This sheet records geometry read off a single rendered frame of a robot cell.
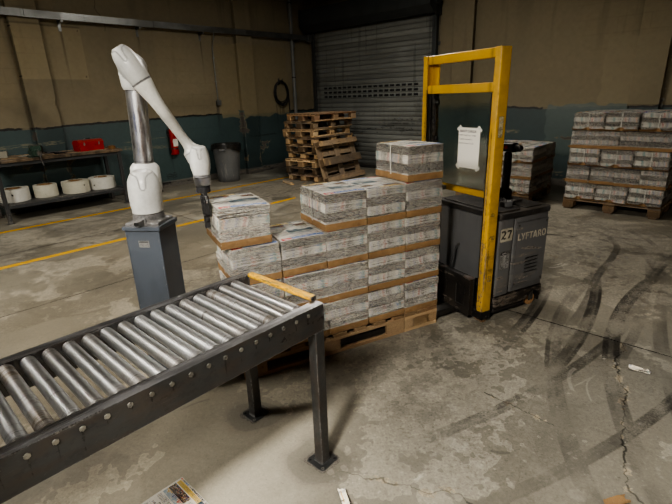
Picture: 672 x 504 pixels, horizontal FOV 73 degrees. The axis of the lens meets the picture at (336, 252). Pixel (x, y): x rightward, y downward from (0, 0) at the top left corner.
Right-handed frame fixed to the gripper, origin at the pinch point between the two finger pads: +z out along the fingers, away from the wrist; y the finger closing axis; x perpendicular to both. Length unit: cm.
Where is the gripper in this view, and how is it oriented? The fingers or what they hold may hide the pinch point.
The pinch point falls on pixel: (207, 221)
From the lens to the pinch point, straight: 263.8
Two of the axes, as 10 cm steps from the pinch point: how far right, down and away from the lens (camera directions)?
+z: 0.3, 9.5, 3.2
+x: -8.9, 1.7, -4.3
